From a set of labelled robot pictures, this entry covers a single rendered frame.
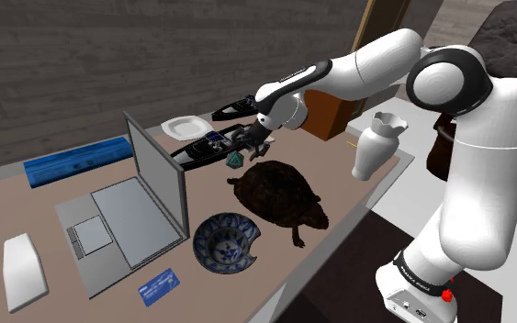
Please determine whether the orange brown cabinet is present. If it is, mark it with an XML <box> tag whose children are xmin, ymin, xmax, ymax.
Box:
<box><xmin>302</xmin><ymin>88</ymin><xmax>363</xmax><ymax>142</ymax></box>

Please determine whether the blue long box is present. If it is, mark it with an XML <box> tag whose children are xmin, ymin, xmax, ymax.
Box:
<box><xmin>22</xmin><ymin>135</ymin><xmax>134</xmax><ymax>189</ymax></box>

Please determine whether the teal polyhedron die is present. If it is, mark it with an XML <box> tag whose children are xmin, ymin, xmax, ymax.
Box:
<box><xmin>225</xmin><ymin>150</ymin><xmax>246</xmax><ymax>171</ymax></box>

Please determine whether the blue card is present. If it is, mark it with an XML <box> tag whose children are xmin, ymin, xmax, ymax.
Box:
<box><xmin>137</xmin><ymin>267</ymin><xmax>182</xmax><ymax>308</ymax></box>

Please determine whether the brown top desk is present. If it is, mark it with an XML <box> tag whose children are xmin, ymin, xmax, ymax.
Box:
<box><xmin>0</xmin><ymin>111</ymin><xmax>416</xmax><ymax>323</ymax></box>

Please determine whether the white plate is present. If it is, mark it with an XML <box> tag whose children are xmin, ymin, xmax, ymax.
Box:
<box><xmin>161</xmin><ymin>115</ymin><xmax>215</xmax><ymax>142</ymax></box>

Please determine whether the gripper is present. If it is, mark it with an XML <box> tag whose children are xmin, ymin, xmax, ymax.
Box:
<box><xmin>243</xmin><ymin>120</ymin><xmax>272</xmax><ymax>162</ymax></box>

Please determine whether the grey open laptop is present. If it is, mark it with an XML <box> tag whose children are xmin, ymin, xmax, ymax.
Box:
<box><xmin>53</xmin><ymin>110</ymin><xmax>191</xmax><ymax>300</ymax></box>

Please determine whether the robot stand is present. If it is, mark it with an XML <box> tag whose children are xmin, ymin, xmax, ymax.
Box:
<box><xmin>275</xmin><ymin>208</ymin><xmax>504</xmax><ymax>323</ymax></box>

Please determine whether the blue white chipped bowl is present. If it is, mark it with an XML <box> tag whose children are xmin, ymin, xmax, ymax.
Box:
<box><xmin>192</xmin><ymin>212</ymin><xmax>263</xmax><ymax>275</ymax></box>

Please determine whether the brown wooden door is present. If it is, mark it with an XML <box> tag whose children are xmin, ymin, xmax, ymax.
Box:
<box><xmin>350</xmin><ymin>0</ymin><xmax>444</xmax><ymax>118</ymax></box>

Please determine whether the dark brown armchair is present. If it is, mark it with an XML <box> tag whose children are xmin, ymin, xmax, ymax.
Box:
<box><xmin>426</xmin><ymin>0</ymin><xmax>517</xmax><ymax>183</ymax></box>

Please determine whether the white vase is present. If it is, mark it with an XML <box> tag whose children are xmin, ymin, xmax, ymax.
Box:
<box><xmin>351</xmin><ymin>111</ymin><xmax>410</xmax><ymax>183</ymax></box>

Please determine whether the dark brown turtle figure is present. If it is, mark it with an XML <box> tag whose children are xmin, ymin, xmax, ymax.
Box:
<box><xmin>226</xmin><ymin>159</ymin><xmax>331</xmax><ymax>249</ymax></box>

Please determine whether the white flat block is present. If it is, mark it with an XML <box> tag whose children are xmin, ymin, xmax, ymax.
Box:
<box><xmin>2</xmin><ymin>232</ymin><xmax>51</xmax><ymax>315</ymax></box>

